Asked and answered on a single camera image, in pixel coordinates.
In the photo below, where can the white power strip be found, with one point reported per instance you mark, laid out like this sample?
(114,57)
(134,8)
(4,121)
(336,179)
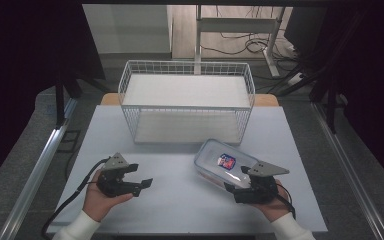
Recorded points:
(295,78)

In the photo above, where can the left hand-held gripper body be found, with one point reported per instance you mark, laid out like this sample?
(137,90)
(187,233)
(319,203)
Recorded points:
(111,182)

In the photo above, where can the clear plastic food container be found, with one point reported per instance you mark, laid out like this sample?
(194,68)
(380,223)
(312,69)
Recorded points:
(218,168)

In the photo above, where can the dark curtain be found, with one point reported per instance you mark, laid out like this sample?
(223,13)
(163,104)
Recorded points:
(366,83)
(20,83)

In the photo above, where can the person's left hand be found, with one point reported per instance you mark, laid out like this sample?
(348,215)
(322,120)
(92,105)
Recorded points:
(95,203)

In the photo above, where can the black metal stand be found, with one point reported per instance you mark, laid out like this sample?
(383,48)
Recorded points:
(60,103)
(330,100)

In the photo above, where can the aluminium rail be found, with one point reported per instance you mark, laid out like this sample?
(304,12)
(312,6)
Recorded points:
(35,178)
(350,170)

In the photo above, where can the white metal desk frame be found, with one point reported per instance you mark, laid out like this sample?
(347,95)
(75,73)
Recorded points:
(236,25)

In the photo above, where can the wooden table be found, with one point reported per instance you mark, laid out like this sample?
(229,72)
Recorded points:
(266,100)

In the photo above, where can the person's right hand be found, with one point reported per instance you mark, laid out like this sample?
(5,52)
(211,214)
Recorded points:
(280,206)

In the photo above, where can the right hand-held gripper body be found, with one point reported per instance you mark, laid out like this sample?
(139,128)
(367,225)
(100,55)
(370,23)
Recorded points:
(260,191)

